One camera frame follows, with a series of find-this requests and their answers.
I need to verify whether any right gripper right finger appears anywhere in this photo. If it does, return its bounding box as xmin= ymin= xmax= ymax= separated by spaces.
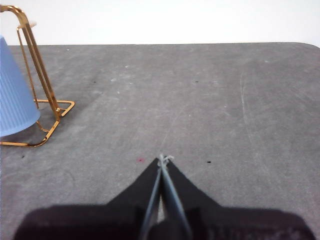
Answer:
xmin=161 ymin=159 xmax=317 ymax=240

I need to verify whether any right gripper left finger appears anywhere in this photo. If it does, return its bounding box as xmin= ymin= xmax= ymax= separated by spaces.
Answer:
xmin=13 ymin=159 xmax=162 ymax=240

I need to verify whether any blue ribbed plastic cup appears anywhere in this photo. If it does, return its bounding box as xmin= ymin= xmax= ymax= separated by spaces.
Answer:
xmin=0 ymin=34 xmax=42 ymax=138

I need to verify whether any gold wire cup rack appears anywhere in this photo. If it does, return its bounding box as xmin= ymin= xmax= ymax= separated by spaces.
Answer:
xmin=0 ymin=5 xmax=76 ymax=148

